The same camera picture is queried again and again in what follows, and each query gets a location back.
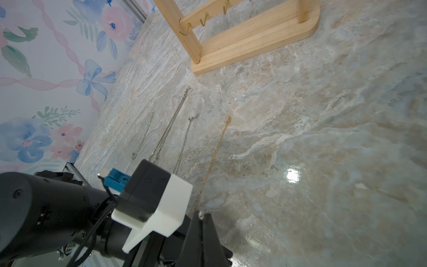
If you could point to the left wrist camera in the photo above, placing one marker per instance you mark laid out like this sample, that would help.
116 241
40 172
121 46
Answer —
150 200

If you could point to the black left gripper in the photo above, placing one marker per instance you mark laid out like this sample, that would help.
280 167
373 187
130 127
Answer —
154 251

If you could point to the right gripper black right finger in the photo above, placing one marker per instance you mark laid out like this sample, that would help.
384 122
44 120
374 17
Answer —
213 254

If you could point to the wooden jewelry display stand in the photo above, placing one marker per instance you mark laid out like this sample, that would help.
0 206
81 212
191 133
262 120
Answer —
289 22

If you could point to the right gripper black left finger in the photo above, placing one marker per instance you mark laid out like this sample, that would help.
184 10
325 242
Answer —
192 250

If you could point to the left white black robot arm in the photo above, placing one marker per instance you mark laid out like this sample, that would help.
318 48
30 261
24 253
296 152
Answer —
43 214

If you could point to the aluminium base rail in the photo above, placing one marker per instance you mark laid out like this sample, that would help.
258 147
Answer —
70 174

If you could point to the left aluminium corner profile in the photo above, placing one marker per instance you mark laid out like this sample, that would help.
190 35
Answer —
136 9

